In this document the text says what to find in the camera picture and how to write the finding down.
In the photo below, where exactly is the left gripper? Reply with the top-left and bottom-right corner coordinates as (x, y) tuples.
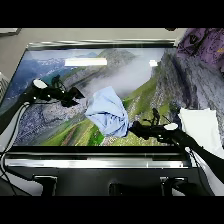
(49, 86), (86, 108)

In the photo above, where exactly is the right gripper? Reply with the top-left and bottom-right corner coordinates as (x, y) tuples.
(128, 120), (150, 139)

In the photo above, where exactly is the light blue garment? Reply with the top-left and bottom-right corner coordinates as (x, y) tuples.
(84, 86), (131, 139)

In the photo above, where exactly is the white garment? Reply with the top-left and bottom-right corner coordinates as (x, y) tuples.
(177, 107), (224, 158)

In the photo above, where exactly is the purple garment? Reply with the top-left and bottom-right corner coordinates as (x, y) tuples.
(176, 28), (224, 73)

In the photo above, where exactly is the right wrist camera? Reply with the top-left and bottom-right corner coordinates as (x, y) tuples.
(143, 107), (162, 126)

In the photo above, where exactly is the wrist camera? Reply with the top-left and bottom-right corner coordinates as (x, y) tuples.
(143, 107), (162, 126)
(50, 74), (67, 91)

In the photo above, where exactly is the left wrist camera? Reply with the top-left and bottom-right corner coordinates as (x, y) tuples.
(50, 74), (67, 91)

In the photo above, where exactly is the silver frame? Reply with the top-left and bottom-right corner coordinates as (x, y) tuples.
(0, 151), (201, 197)

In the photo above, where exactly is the black cable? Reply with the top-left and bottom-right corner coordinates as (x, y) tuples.
(186, 148), (210, 192)
(0, 102), (32, 197)

